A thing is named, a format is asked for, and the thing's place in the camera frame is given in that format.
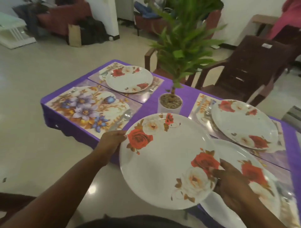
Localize person's left hand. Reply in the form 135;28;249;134
98;130;129;165

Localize person's right hand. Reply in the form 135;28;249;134
209;158;257;212

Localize steel spoon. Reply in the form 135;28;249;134
203;103;213;118
275;184;294;200
116;111;133;128

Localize white floral plate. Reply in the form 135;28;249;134
119;112;221;210
105;65;154;94
211;99;279;150
200;139;282;228

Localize floral placemat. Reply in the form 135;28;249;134
235;153;301;228
188;93;291;171
45;85;143;139
87;62;165;104

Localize person's left forearm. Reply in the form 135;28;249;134
0;150;111;228

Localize person's dark clothing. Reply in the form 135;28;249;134
77;215;188;228

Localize purple cloth table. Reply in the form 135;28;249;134
40;59;301;228

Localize green plant with white pot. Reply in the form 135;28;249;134
145;0;227;116

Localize black bag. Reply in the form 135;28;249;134
79;16;108;45

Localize brown paper bag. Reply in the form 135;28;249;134
67;23;82;47

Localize red sofa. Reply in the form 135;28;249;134
36;0;92;38

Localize white appliance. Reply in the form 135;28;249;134
0;12;37;49

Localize blue jeans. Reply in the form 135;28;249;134
13;3;47;38

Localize reddish brown chair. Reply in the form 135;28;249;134
204;9;223;39

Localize wooden folding table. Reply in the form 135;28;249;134
251;14;280;36

